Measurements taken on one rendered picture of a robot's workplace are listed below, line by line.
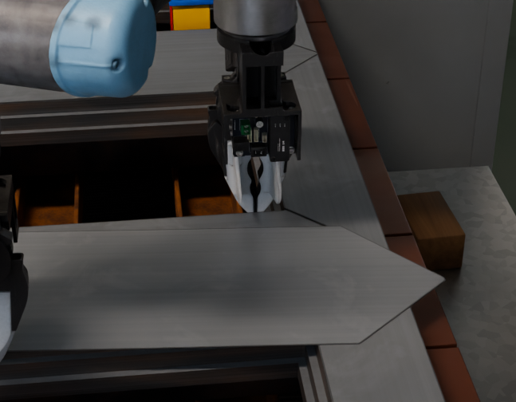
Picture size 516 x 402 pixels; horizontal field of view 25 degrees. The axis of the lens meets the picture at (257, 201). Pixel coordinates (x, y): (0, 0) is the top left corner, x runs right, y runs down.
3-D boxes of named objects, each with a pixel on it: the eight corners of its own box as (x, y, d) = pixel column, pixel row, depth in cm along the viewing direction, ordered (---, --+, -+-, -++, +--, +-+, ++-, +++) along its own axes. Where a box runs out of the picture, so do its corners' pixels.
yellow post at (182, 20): (178, 133, 167) (172, 9, 157) (176, 116, 171) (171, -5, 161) (212, 132, 168) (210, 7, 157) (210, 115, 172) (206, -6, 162)
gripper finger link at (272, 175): (260, 240, 113) (260, 159, 108) (254, 207, 118) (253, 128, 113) (292, 238, 113) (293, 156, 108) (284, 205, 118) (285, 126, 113)
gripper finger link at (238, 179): (228, 242, 113) (226, 160, 108) (222, 209, 118) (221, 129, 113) (260, 240, 113) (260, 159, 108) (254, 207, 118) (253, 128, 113)
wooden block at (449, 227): (462, 268, 140) (466, 234, 137) (414, 273, 139) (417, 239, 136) (436, 222, 148) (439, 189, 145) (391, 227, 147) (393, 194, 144)
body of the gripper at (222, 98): (221, 171, 106) (218, 51, 100) (213, 125, 113) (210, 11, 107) (304, 166, 107) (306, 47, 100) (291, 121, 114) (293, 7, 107)
